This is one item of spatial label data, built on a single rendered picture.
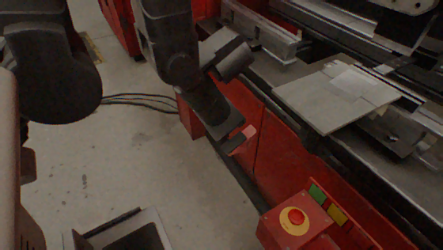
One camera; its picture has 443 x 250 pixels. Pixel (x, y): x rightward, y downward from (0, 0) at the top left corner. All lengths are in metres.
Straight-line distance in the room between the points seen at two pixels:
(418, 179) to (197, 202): 1.13
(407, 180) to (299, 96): 0.32
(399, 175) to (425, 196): 0.06
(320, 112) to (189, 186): 1.16
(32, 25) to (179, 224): 1.35
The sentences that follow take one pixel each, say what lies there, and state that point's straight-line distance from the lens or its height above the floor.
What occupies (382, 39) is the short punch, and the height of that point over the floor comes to 1.09.
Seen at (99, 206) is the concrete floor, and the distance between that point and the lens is 1.70.
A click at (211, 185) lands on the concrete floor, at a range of 1.60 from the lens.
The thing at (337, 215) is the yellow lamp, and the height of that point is 0.81.
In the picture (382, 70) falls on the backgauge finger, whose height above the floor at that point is 1.01.
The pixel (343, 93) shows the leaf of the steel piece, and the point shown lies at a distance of 0.66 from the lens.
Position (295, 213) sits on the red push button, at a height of 0.81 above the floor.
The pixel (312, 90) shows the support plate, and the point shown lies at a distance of 0.66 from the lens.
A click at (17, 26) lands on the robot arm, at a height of 1.30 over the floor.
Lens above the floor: 1.38
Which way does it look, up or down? 46 degrees down
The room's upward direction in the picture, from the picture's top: straight up
